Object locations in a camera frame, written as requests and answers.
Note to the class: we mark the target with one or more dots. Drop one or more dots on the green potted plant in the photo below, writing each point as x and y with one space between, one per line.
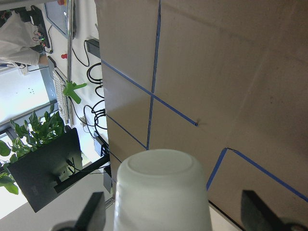
35 133

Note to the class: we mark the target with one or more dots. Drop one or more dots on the black computer monitor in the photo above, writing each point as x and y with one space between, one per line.
38 172

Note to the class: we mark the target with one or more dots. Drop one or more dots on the silver metal pole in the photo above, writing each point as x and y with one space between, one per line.
70 19

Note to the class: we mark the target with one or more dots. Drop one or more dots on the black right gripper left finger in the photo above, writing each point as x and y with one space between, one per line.
93 216

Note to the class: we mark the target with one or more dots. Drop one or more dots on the black power adapter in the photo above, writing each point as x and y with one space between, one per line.
93 47

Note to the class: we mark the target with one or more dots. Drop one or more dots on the white keyboard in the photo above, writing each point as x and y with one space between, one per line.
63 105

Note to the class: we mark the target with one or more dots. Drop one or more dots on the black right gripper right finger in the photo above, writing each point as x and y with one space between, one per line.
256 215

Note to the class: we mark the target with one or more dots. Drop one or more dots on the green plastic clamp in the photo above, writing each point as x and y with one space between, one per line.
69 90

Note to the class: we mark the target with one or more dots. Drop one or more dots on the tablet screen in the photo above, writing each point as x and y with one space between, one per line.
57 15

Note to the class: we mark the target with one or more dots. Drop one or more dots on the white plastic cup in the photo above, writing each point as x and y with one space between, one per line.
161 190

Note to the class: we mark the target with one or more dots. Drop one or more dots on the person in white coat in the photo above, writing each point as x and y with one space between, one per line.
16 42

